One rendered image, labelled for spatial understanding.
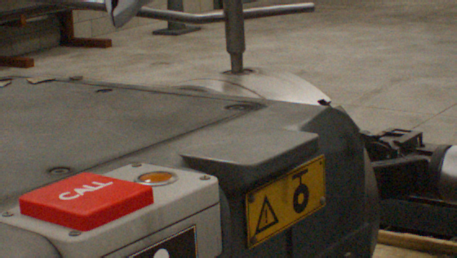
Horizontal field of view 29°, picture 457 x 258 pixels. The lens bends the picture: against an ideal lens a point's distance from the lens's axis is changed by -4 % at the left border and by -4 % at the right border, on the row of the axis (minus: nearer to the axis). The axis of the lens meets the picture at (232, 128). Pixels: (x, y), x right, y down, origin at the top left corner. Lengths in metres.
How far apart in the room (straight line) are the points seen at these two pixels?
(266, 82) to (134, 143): 0.34
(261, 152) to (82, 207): 0.17
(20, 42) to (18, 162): 8.83
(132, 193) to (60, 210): 0.05
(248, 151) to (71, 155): 0.13
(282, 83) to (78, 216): 0.53
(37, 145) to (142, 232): 0.19
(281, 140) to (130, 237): 0.18
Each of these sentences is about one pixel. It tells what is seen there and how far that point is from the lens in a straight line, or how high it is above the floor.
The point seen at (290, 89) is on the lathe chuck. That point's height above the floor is 1.22.
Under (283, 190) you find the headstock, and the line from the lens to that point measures 0.69.
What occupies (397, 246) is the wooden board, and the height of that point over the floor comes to 0.89.
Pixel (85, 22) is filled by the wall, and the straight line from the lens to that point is 10.13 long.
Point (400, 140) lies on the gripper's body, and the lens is 1.18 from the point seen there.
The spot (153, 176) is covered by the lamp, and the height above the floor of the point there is 1.26.
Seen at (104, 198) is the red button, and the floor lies 1.27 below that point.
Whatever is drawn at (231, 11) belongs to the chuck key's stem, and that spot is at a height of 1.31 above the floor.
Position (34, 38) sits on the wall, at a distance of 9.61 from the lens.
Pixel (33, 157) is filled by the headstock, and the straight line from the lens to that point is 0.67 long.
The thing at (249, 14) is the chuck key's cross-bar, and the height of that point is 1.30.
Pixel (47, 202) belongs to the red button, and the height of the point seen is 1.27.
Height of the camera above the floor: 1.43
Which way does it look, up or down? 14 degrees down
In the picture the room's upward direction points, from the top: 3 degrees counter-clockwise
